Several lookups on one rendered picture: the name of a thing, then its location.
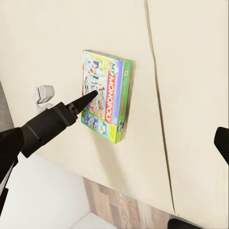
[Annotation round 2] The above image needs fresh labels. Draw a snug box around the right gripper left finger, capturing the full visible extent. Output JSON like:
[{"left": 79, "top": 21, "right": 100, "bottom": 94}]
[{"left": 0, "top": 127, "right": 25, "bottom": 184}]

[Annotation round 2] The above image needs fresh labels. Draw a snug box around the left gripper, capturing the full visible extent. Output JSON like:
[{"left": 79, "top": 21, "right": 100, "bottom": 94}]
[{"left": 26, "top": 90, "right": 98, "bottom": 146}]

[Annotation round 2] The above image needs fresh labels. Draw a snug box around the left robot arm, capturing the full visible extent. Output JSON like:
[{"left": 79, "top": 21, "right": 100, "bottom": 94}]
[{"left": 0, "top": 85, "right": 98, "bottom": 214}]

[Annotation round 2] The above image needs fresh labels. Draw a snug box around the board game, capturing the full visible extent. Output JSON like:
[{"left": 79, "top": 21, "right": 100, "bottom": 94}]
[{"left": 81, "top": 49, "right": 132, "bottom": 144}]

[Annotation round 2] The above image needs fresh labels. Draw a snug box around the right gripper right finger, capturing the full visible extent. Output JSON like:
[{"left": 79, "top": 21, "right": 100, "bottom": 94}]
[{"left": 214, "top": 127, "right": 229, "bottom": 165}]

